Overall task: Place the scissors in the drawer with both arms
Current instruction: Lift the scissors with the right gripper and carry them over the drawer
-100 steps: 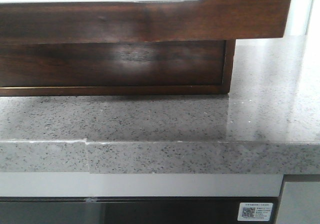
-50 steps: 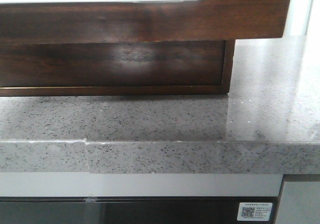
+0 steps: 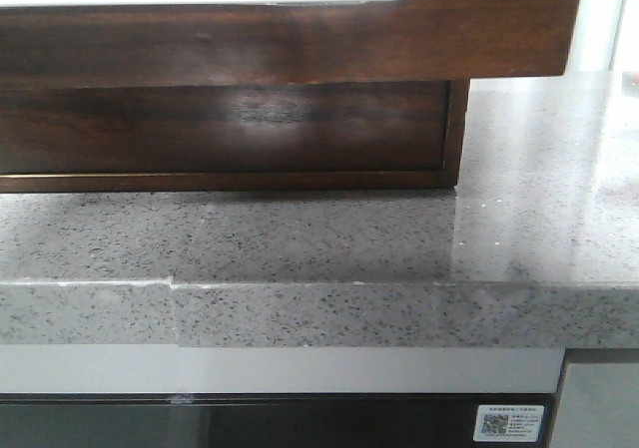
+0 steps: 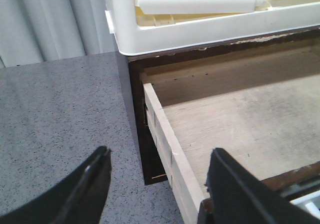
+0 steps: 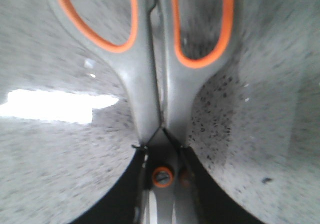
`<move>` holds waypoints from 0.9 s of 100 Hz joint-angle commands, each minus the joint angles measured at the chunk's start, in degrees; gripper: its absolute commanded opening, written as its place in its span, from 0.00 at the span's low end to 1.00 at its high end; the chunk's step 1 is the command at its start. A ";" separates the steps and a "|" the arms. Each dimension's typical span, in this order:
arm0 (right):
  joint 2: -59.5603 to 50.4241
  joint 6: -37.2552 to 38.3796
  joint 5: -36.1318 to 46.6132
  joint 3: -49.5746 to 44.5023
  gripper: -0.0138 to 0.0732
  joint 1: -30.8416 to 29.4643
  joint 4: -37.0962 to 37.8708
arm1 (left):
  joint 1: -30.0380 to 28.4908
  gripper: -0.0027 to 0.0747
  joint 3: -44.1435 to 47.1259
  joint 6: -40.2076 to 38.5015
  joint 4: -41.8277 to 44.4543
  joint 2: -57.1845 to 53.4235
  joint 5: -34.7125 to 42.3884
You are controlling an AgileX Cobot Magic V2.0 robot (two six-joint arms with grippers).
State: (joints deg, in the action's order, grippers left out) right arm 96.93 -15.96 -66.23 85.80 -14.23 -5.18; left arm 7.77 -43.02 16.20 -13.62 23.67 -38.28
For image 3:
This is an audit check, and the wooden drawer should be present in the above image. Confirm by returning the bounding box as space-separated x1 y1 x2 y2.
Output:
1 0 580 90
1 82 448 174

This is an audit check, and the dark wooden drawer cabinet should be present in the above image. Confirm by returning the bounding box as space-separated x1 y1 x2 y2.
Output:
1 80 469 193

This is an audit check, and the white QR code sticker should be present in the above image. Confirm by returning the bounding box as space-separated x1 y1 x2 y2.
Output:
473 405 545 443

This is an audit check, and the white curtain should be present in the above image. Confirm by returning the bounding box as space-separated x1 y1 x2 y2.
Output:
565 0 638 74

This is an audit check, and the grey cabinet panel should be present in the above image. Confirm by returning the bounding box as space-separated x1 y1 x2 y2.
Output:
549 349 638 447

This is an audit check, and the dark glass oven front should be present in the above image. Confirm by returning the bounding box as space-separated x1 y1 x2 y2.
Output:
1 393 555 447

